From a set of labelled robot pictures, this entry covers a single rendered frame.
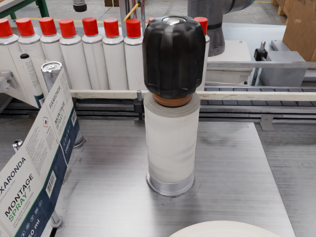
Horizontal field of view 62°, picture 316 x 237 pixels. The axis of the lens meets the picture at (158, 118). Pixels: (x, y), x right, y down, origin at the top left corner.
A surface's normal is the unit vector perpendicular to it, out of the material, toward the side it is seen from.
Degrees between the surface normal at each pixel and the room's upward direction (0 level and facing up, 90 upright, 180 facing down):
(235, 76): 90
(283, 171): 0
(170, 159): 90
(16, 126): 0
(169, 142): 91
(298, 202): 0
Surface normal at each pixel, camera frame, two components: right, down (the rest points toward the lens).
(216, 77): -0.18, 0.62
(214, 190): -0.01, -0.77
